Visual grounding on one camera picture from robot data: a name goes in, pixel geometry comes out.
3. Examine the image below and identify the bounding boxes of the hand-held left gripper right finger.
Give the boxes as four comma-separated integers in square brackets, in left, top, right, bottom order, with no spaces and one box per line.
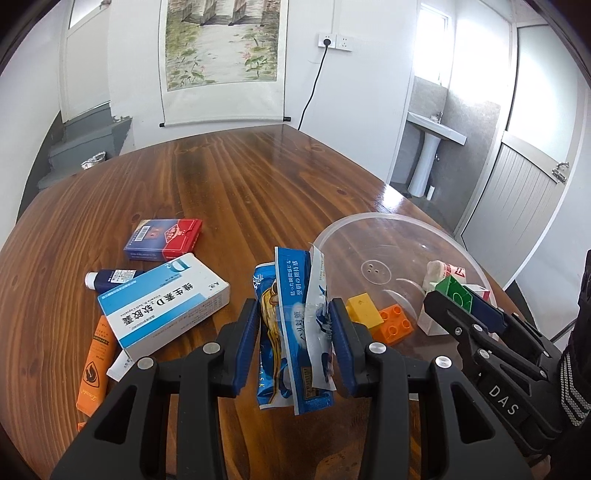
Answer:
[327,298,534,480]

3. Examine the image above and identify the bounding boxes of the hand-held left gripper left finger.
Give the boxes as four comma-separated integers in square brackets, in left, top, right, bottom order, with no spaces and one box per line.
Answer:
[50,298,262,480]

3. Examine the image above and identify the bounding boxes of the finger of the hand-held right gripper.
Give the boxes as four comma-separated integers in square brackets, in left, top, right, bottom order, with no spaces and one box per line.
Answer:
[471,291,563,371]
[424,291,549,385]

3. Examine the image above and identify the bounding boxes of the green toy brick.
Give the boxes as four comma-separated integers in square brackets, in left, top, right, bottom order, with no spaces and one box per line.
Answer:
[434,275,474,312]

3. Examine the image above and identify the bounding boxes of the blue wave-print sachet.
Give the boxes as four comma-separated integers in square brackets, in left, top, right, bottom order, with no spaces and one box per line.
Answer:
[252,262,296,410]

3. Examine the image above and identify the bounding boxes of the bandage roll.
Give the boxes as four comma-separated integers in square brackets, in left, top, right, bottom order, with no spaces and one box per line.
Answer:
[425,260,467,292]

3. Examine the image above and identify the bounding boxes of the yellow toy brick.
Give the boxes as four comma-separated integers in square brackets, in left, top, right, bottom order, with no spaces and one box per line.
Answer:
[346,292,385,329]

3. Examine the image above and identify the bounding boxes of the blue and white sachet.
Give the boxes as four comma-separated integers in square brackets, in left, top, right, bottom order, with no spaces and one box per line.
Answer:
[274,244,335,416]

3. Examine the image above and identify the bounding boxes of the orange toy brick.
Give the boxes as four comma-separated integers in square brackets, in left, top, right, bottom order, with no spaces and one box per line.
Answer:
[369,305,415,346]

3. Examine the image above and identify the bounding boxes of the blue and white medicine box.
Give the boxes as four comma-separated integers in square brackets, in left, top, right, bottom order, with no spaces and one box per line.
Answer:
[97,252,230,364]

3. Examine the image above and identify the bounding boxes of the clear plastic bowl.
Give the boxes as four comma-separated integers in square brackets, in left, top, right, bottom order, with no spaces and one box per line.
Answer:
[308,212,492,365]

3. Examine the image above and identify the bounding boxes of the blue and red card box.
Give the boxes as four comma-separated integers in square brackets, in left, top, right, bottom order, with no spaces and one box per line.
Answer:
[124,218,204,262]

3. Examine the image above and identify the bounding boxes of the dark blue tube white cap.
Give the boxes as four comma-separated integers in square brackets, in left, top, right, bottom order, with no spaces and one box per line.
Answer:
[85,269,148,292]

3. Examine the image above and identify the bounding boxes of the orange tube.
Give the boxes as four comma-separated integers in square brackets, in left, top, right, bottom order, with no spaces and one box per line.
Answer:
[75,315,116,415]

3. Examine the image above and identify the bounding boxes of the person's right forearm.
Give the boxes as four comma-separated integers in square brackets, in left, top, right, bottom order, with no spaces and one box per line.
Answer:
[556,249,591,430]

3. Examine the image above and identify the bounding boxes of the wooden desktop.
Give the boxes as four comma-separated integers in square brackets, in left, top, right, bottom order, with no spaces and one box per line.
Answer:
[0,124,527,480]

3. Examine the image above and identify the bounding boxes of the grey panelled door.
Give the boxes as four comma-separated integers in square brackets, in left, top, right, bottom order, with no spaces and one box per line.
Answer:
[459,23,587,278]

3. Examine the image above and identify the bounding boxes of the grey stairs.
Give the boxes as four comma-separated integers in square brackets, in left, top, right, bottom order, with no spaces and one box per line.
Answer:
[37,102,134,190]

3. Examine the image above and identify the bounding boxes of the window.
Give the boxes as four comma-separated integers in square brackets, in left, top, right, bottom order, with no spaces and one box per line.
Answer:
[413,7,451,86]

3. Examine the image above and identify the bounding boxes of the white door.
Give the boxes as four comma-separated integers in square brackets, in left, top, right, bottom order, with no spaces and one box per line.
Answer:
[60,0,114,123]

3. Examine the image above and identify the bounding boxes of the white pedestal sink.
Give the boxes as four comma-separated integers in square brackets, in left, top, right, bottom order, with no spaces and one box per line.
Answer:
[406,111,466,195]

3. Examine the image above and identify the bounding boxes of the black power cable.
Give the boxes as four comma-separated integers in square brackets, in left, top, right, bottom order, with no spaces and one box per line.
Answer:
[297,41,329,130]

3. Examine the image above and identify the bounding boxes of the white wall socket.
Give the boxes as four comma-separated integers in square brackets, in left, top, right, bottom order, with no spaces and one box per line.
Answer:
[318,32,354,51]

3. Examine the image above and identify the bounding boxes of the wall scroll painting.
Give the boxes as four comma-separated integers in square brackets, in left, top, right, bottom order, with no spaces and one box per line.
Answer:
[158,0,293,128]

